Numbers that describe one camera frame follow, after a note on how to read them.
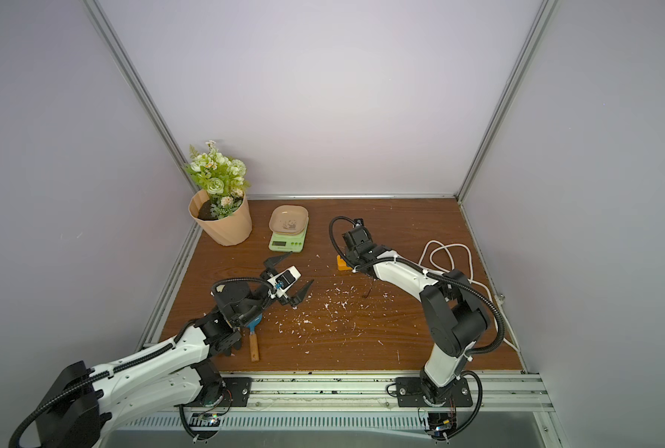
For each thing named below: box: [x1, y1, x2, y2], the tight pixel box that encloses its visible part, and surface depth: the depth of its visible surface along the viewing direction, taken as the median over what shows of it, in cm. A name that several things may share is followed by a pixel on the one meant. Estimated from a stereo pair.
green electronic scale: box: [268, 217, 310, 252], surface depth 105 cm
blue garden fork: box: [246, 313, 263, 363], surface depth 81 cm
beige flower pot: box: [188, 189, 254, 247], surface depth 97 cm
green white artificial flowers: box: [183, 140, 251, 220], surface depth 92 cm
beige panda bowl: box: [268, 204, 310, 236], surface depth 109 cm
